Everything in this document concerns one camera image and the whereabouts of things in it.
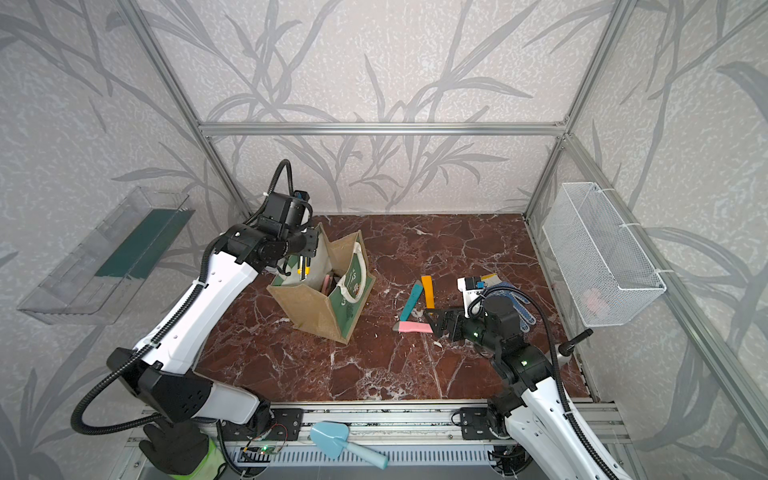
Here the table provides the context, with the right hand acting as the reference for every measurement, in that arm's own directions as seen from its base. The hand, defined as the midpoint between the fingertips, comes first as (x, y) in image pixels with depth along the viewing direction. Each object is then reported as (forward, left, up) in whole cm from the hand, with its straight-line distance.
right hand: (436, 309), depth 74 cm
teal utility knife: (+13, +6, -18) cm, 23 cm away
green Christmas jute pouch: (+4, +24, +4) cm, 25 cm away
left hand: (+15, +32, +11) cm, 37 cm away
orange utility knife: (+16, 0, -19) cm, 25 cm away
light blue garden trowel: (-24, +26, -18) cm, 40 cm away
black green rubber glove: (-27, +60, -16) cm, 68 cm away
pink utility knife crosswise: (+4, +8, -19) cm, 21 cm away
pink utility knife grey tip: (+17, +34, -14) cm, 40 cm away
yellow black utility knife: (+9, +33, +6) cm, 35 cm away
